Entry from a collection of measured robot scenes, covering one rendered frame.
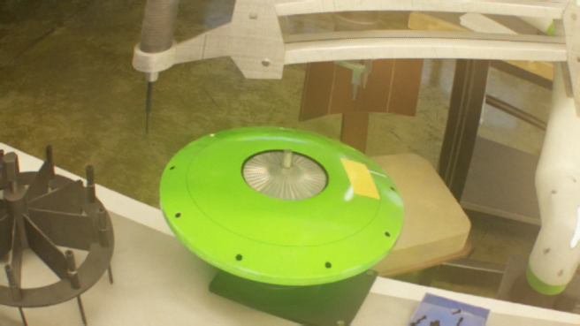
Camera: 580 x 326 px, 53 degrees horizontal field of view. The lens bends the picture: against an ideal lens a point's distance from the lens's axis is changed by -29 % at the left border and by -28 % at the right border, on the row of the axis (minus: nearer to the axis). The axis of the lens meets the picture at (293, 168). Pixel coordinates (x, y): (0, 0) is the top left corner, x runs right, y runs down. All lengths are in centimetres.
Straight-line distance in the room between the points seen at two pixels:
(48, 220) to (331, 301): 43
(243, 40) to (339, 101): 120
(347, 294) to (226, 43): 46
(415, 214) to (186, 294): 86
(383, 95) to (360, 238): 106
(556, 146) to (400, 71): 77
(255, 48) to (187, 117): 251
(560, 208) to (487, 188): 144
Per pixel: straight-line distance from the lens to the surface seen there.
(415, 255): 169
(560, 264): 120
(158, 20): 72
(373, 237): 91
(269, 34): 69
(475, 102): 206
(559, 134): 126
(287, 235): 87
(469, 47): 70
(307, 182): 95
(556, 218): 117
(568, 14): 71
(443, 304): 106
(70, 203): 104
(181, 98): 335
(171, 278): 104
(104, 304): 99
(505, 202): 255
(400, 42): 71
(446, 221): 176
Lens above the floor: 162
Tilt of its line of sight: 33 degrees down
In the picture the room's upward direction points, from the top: 9 degrees clockwise
